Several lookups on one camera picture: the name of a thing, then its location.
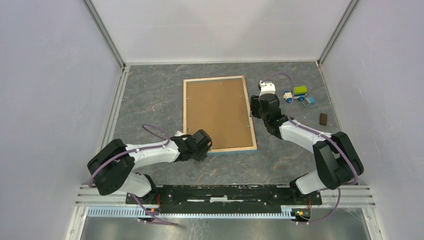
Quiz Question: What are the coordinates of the wooden picture frame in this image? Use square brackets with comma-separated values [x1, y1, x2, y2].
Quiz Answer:
[182, 75, 258, 154]

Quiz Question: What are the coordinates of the brown cardboard backing board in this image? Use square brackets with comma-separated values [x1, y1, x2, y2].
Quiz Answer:
[186, 79, 254, 150]

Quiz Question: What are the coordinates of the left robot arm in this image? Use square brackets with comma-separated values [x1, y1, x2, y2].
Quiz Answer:
[87, 129, 213, 202]

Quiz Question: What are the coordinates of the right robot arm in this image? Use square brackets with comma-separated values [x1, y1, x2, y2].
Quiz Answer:
[250, 93, 364, 196]

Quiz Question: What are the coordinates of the toy brick car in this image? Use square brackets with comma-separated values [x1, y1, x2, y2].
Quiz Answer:
[283, 85, 308, 103]

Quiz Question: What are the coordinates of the small blue grey brick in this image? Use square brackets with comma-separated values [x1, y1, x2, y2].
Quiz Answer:
[302, 97, 316, 107]

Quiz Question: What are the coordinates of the small brown block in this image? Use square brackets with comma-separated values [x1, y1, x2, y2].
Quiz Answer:
[319, 113, 328, 126]

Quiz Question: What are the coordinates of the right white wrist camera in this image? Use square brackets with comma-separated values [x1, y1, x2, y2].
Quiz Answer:
[258, 80, 276, 97]

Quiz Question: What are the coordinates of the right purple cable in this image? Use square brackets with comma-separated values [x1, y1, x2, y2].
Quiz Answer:
[261, 72, 360, 226]

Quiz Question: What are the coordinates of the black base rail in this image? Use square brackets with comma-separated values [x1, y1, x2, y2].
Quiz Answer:
[139, 184, 323, 214]

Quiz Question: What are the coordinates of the white cable duct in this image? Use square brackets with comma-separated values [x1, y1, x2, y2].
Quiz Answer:
[87, 206, 296, 220]

